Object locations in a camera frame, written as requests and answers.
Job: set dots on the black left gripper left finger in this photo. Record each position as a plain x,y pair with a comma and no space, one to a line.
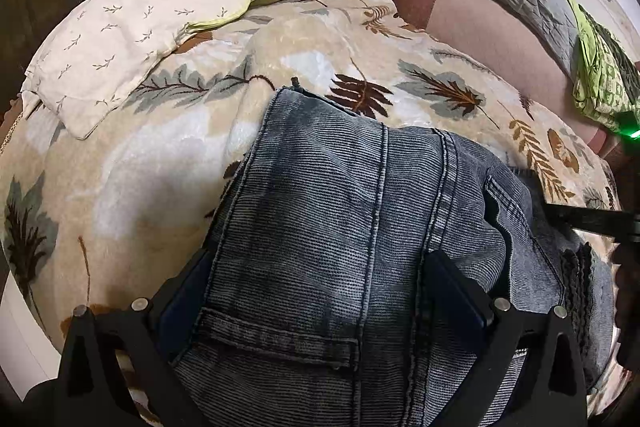
105,353

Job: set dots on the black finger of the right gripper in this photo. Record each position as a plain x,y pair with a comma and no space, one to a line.
622,226

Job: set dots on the grey blue denim pants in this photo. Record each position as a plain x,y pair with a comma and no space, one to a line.
315,308

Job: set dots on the person's right hand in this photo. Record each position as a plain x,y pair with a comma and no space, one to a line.
627,305

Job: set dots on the green patterned folded cloth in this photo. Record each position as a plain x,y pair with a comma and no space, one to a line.
606,85

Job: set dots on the leaf pattern beige blanket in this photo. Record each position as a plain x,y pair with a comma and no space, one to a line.
108,219

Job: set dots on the white patterned pillow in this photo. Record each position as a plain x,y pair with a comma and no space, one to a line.
100,53

